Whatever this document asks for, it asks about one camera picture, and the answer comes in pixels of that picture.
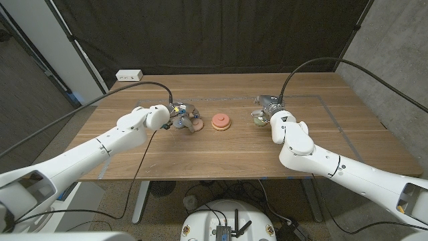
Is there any blue black foot pedal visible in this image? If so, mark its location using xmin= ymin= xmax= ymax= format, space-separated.
xmin=57 ymin=189 xmax=78 ymax=202

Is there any grey table leg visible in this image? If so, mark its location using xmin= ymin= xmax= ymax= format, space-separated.
xmin=300 ymin=178 xmax=324 ymax=224

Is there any black floor cable bundle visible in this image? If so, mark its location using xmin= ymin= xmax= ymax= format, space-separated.
xmin=185 ymin=179 xmax=268 ymax=210

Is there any black power adapter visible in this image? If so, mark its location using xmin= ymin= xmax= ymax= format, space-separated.
xmin=274 ymin=220 xmax=310 ymax=241

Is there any thin black right arm wire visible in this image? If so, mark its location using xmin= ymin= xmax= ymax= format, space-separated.
xmin=312 ymin=173 xmax=428 ymax=235

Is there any coral red disc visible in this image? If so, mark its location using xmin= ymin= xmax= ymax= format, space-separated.
xmin=211 ymin=112 xmax=231 ymax=128

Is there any dusty pink disc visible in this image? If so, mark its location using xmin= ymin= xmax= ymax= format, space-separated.
xmin=191 ymin=117 xmax=205 ymax=133

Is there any thin black arm wire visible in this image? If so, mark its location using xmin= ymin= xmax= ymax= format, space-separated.
xmin=312 ymin=173 xmax=428 ymax=235
xmin=13 ymin=130 xmax=158 ymax=226

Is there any black floor fan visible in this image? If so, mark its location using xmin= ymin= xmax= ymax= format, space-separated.
xmin=149 ymin=180 xmax=177 ymax=198

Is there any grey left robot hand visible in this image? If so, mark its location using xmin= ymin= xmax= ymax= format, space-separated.
xmin=163 ymin=102 xmax=202 ymax=134

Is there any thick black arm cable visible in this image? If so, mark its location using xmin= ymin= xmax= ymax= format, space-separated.
xmin=0 ymin=81 xmax=174 ymax=159
xmin=277 ymin=57 xmax=428 ymax=114

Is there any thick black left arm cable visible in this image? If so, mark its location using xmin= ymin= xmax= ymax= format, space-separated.
xmin=0 ymin=81 xmax=174 ymax=159

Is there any white floor cable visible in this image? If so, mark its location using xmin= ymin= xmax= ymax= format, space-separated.
xmin=257 ymin=179 xmax=294 ymax=224

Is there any white right robot shoulder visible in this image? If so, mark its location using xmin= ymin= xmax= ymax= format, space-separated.
xmin=399 ymin=230 xmax=428 ymax=241

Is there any large orange disc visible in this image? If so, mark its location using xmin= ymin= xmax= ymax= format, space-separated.
xmin=211 ymin=122 xmax=232 ymax=132

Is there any black backdrop curtain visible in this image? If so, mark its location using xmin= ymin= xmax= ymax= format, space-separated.
xmin=49 ymin=0 xmax=375 ymax=90

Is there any thin black left arm wire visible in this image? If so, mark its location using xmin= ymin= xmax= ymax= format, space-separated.
xmin=13 ymin=130 xmax=158 ymax=226

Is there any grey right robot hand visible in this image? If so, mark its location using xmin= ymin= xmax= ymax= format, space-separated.
xmin=251 ymin=94 xmax=287 ymax=126

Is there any white left robot shoulder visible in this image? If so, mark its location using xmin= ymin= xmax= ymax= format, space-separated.
xmin=0 ymin=231 xmax=136 ymax=241

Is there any grey round floor object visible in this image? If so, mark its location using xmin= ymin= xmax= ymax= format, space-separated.
xmin=183 ymin=195 xmax=199 ymax=211

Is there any black backdrop stand pole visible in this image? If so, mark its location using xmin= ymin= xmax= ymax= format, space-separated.
xmin=332 ymin=0 xmax=375 ymax=73
xmin=44 ymin=0 xmax=110 ymax=96

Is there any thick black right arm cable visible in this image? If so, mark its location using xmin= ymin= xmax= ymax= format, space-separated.
xmin=277 ymin=57 xmax=428 ymax=114

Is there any white power strip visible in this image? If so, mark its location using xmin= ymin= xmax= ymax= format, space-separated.
xmin=115 ymin=69 xmax=144 ymax=82

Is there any silver router with antennas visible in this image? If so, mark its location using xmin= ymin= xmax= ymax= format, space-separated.
xmin=215 ymin=208 xmax=253 ymax=241

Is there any white table leg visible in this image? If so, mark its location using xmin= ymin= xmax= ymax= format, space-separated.
xmin=132 ymin=180 xmax=151 ymax=224

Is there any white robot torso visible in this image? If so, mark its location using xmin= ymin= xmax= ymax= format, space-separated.
xmin=179 ymin=199 xmax=278 ymax=241

